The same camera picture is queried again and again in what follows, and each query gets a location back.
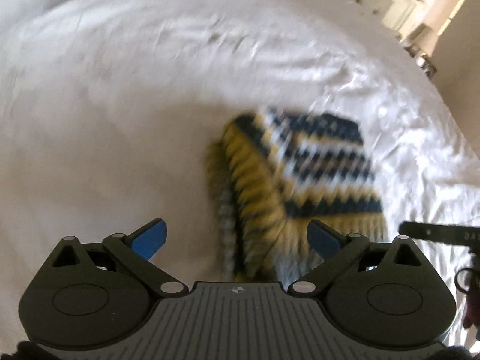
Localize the navy yellow patterned knit sweater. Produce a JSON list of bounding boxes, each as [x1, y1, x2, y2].
[[206, 108, 388, 285]]

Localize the white bed duvet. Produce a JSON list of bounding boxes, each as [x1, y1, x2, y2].
[[1, 0, 479, 352]]

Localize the white bedside table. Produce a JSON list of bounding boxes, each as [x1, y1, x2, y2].
[[400, 23, 439, 80]]

